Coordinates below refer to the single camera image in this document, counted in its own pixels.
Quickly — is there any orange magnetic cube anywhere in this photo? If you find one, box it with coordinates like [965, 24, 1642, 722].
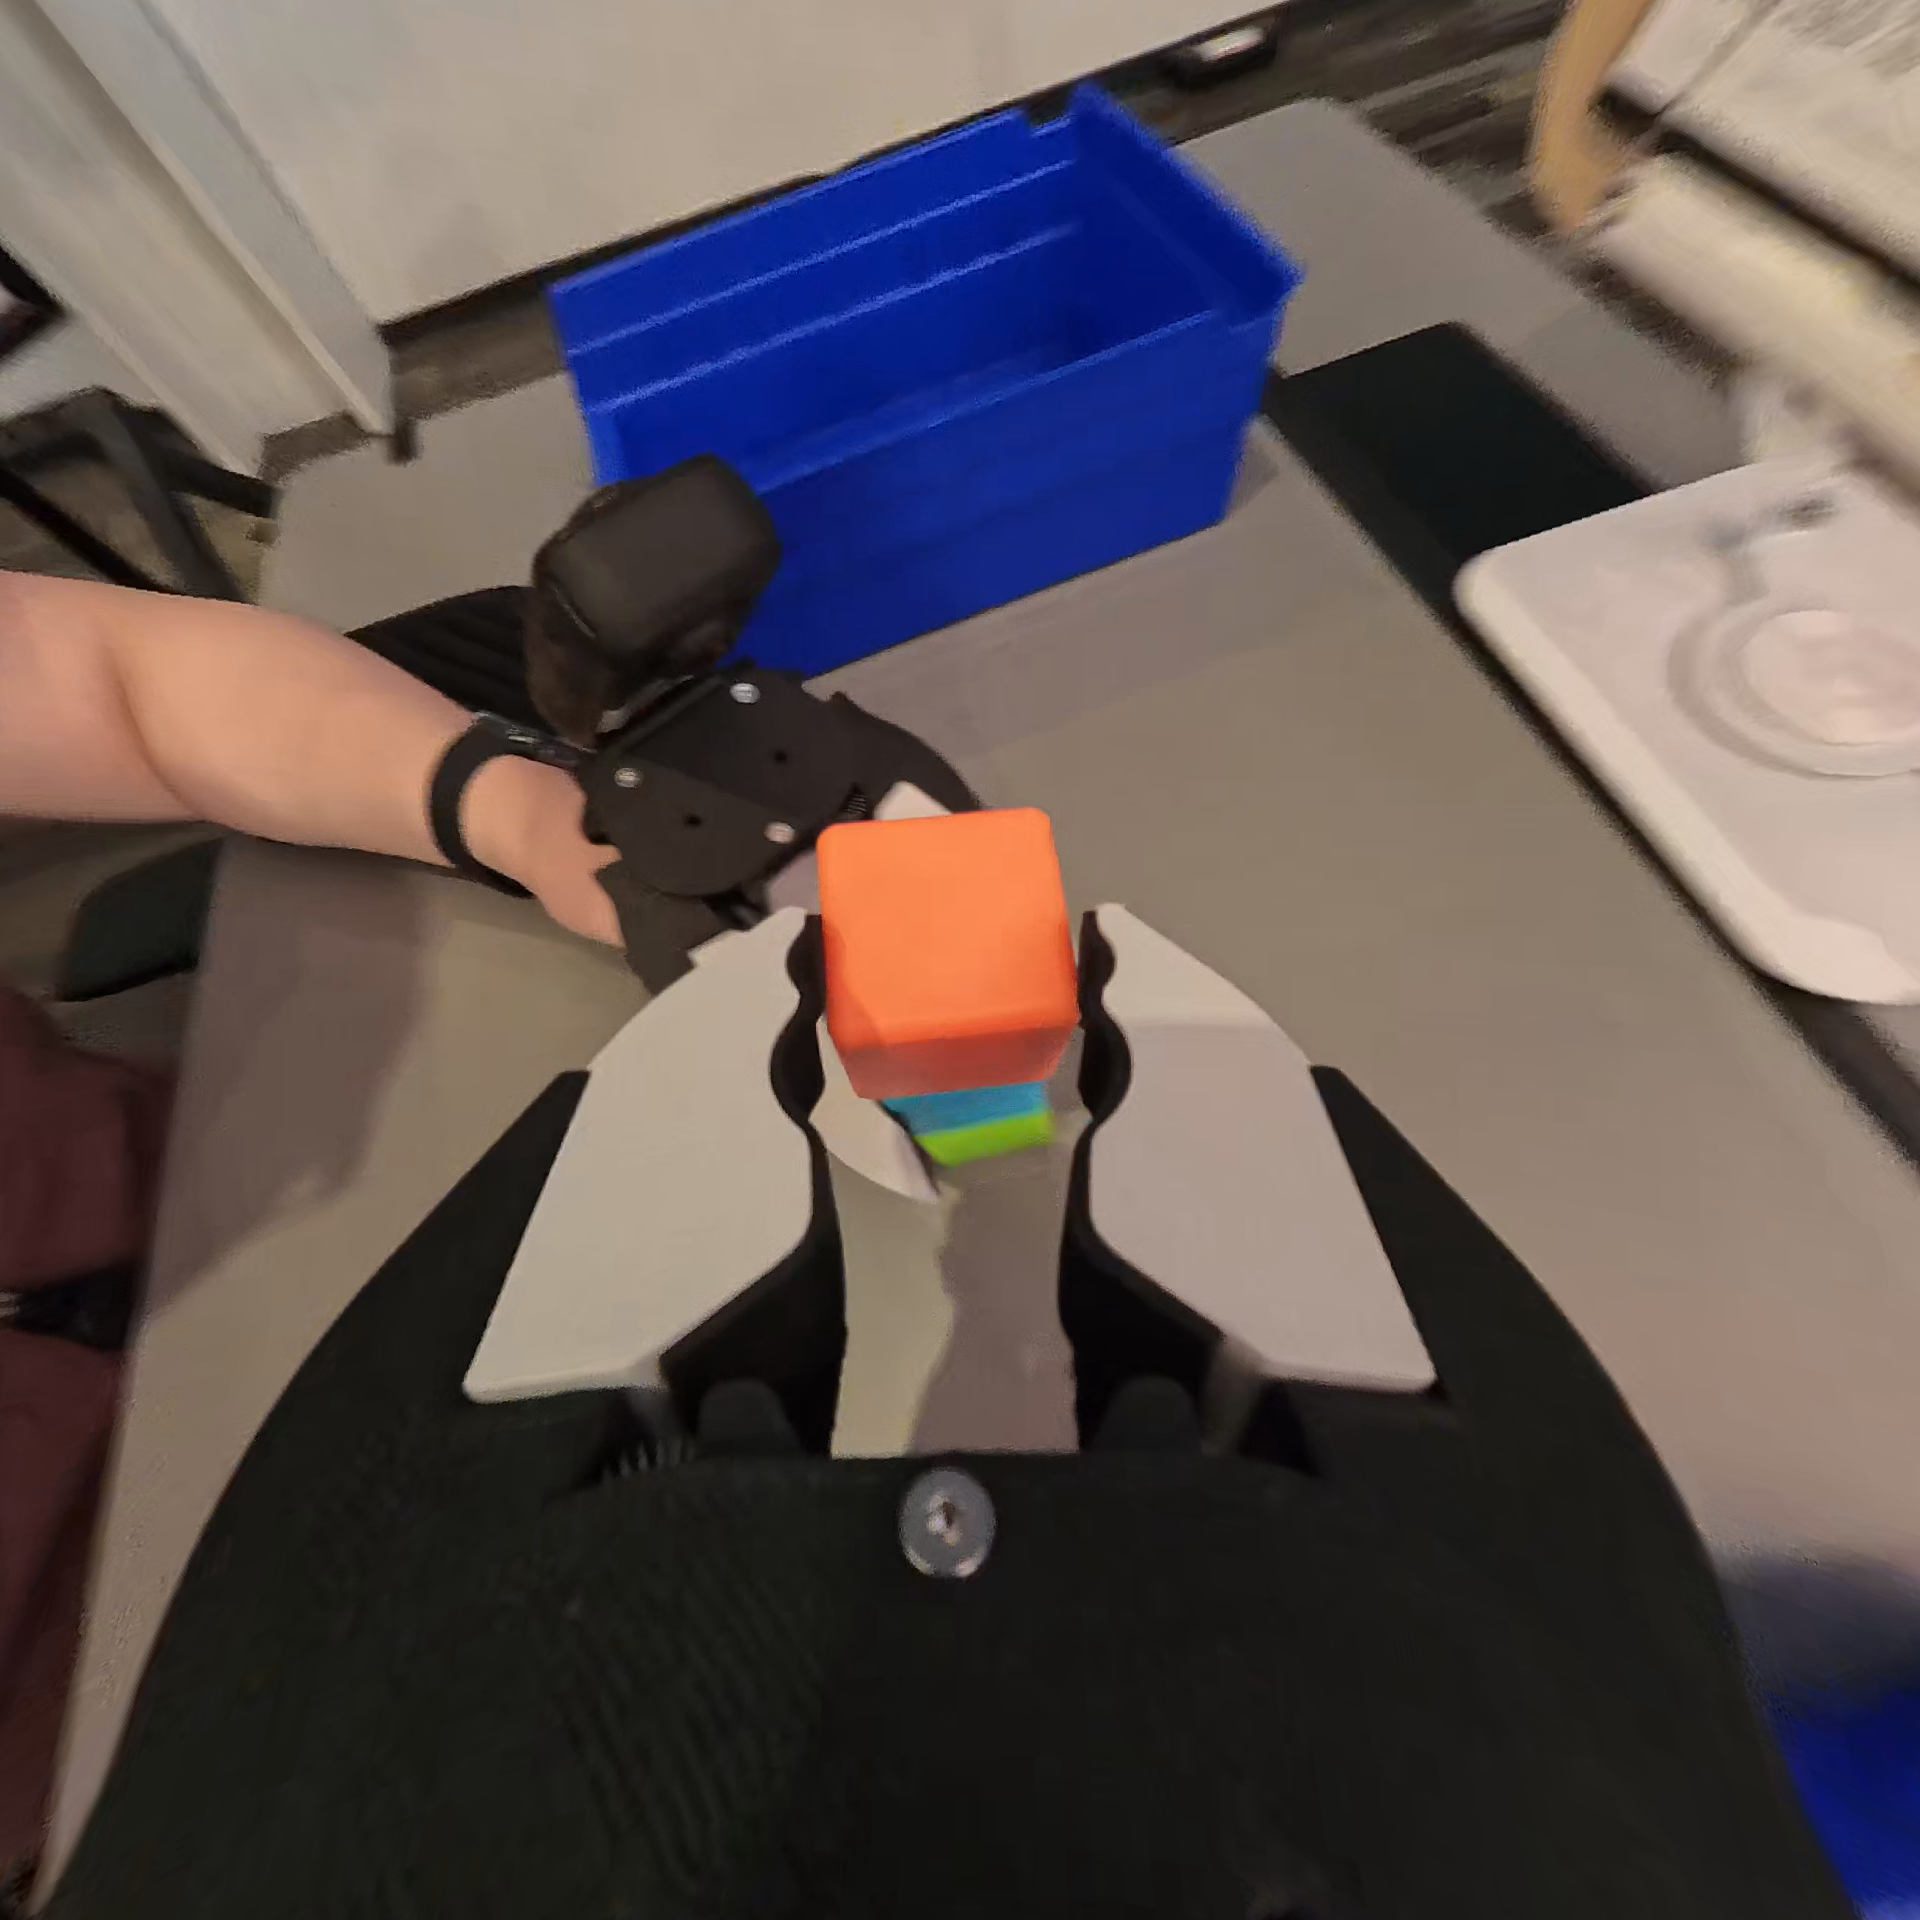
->
[814, 808, 1083, 1102]

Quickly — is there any wooden instruction sign board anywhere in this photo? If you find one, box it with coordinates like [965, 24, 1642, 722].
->
[1524, 0, 1920, 482]

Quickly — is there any black floor device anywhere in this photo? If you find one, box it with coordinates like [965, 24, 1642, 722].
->
[1156, 24, 1283, 85]

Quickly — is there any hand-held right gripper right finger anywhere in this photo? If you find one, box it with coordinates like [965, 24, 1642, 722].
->
[1066, 902, 1437, 1426]

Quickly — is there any person's left hand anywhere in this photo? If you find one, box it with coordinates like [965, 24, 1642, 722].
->
[483, 750, 634, 955]

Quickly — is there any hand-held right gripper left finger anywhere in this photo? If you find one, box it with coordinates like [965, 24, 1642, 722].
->
[462, 913, 847, 1426]

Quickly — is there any blue plastic bin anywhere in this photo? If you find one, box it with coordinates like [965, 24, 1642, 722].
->
[1729, 1561, 1920, 1920]
[552, 82, 1306, 678]

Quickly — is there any white sign stand base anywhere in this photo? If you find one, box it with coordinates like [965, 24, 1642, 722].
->
[1454, 448, 1920, 1010]

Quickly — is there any teal magnetic cube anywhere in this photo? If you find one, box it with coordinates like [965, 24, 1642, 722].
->
[887, 1074, 1061, 1149]

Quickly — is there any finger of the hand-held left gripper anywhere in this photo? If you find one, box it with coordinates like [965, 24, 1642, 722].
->
[667, 902, 814, 1019]

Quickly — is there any green magnetic cube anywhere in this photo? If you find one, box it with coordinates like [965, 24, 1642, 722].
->
[914, 1117, 1059, 1169]

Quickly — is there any black wrist strap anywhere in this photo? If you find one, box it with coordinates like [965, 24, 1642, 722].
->
[427, 710, 574, 896]

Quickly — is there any person's left forearm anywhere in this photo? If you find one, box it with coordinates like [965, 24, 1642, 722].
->
[0, 574, 483, 869]

